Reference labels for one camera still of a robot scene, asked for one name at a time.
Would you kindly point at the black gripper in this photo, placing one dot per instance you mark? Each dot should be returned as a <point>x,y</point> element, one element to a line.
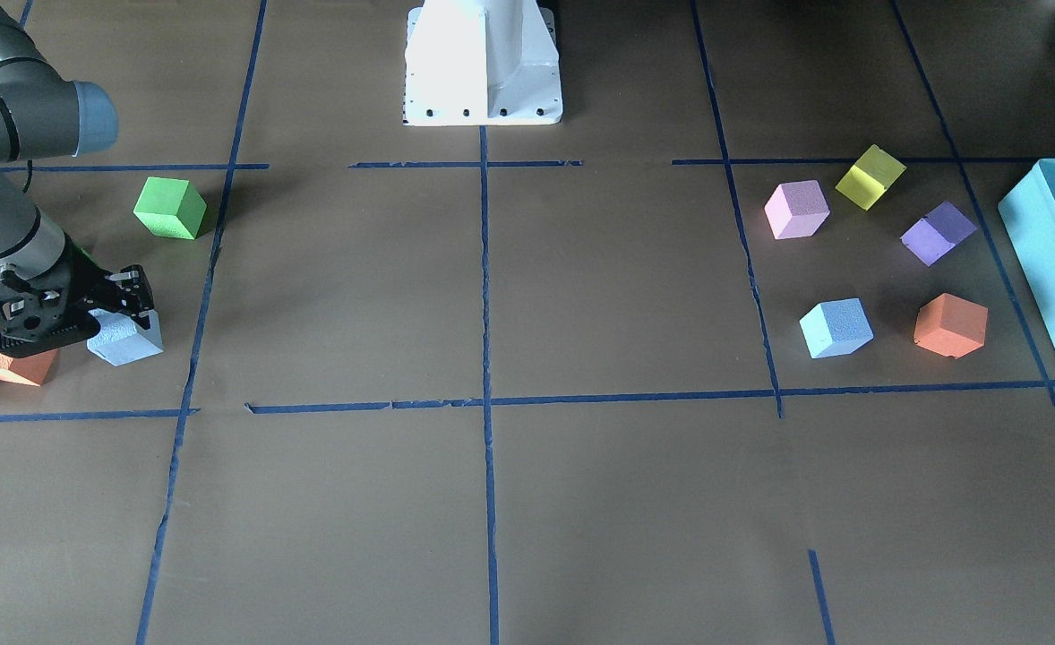
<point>89,284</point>

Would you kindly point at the light blue block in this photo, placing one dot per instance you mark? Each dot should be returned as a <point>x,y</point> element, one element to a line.
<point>122,341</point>
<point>836,328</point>

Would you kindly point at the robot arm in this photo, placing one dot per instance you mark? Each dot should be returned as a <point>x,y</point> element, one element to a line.
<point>42,115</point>

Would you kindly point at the green block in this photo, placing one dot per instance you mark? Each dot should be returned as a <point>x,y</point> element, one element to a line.
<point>170,207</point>

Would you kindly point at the orange block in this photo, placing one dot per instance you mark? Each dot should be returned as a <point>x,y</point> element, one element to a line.
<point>951,326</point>
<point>27,370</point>

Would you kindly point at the pink block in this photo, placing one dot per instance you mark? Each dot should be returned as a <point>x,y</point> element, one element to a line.
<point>797,209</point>

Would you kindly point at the yellow block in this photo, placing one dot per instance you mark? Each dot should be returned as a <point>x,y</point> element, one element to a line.
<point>870,177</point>

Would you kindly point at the purple block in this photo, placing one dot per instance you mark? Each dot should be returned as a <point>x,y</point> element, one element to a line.
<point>937,233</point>

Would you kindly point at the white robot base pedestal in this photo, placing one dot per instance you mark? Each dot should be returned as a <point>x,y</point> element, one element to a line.
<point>482,63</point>

